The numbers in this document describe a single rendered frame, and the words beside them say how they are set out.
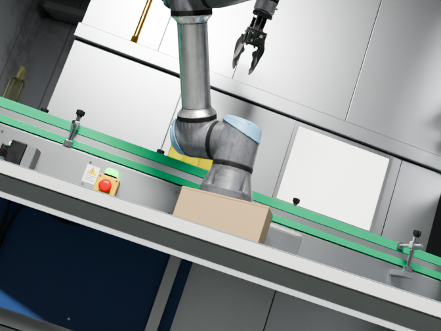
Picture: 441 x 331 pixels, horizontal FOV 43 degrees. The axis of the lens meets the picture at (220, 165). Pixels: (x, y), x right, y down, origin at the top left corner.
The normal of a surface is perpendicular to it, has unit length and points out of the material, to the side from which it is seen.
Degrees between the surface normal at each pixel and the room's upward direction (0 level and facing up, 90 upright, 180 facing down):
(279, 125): 90
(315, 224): 90
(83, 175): 90
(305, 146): 90
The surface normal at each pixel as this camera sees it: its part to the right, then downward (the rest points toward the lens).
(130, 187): 0.14, -0.15
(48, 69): -0.11, -0.22
